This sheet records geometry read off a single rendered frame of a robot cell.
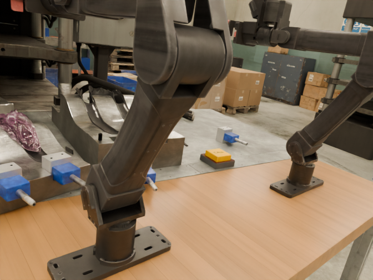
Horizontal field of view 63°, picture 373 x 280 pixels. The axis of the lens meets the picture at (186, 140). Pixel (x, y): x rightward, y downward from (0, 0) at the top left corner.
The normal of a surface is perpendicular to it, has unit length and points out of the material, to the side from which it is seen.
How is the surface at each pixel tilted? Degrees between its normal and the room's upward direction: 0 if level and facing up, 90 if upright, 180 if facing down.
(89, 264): 0
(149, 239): 0
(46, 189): 90
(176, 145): 90
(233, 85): 90
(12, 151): 25
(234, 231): 0
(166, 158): 90
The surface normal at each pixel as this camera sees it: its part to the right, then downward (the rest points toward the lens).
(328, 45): -0.76, 0.15
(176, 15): 0.64, -0.12
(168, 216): 0.14, -0.94
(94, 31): 0.56, 0.33
